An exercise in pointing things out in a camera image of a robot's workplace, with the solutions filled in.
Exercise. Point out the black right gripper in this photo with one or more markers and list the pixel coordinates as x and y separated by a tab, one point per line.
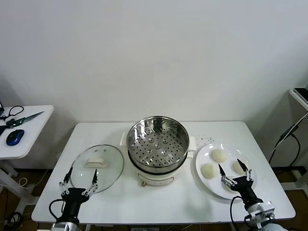
244	187

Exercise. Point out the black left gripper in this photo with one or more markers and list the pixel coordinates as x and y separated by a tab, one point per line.
74	194

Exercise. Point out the white steamed baozi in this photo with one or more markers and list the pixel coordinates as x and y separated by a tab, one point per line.
237	169
219	155
209	171
229	190

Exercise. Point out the round glass pot lid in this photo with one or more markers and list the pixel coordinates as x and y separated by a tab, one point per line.
106	173

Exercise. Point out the perforated steel steamer basket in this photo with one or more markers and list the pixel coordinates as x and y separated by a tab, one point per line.
144	154

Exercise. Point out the round white plate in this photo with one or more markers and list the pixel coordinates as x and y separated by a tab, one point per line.
204	183

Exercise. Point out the white side table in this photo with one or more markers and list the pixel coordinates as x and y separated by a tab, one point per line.
36	130

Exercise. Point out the white electric cooker base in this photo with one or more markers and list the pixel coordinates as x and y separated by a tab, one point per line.
156	179

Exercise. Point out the blue computer mouse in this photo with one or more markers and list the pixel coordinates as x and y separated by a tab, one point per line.
15	137

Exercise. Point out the black flat device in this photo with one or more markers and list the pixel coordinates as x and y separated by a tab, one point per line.
302	92

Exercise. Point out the black screen device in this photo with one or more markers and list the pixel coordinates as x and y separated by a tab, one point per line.
1	108

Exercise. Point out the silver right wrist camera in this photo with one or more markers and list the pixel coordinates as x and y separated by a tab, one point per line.
260	214

